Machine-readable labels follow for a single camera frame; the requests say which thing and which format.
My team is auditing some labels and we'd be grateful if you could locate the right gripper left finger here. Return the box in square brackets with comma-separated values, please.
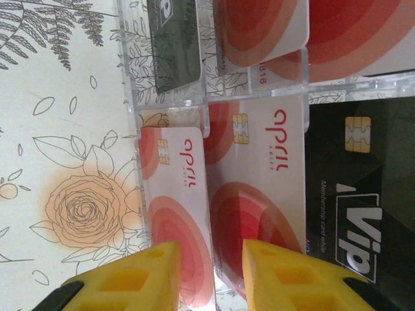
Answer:
[38, 241, 183, 311]

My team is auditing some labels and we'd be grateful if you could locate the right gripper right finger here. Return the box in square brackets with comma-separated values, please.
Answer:
[242, 239, 415, 311]

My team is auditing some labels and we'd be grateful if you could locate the white red circles card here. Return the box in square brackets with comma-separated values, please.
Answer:
[207, 96, 308, 294]
[306, 0, 415, 84]
[215, 48, 305, 95]
[212, 0, 309, 68]
[137, 126, 217, 308]

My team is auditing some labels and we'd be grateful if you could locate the black VIP membership card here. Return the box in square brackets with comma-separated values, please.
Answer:
[304, 96, 415, 292]

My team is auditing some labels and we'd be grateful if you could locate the dark green card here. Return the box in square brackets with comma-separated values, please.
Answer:
[146, 0, 204, 95]

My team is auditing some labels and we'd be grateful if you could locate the floral patterned table cover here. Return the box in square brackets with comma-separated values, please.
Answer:
[0, 0, 147, 311]

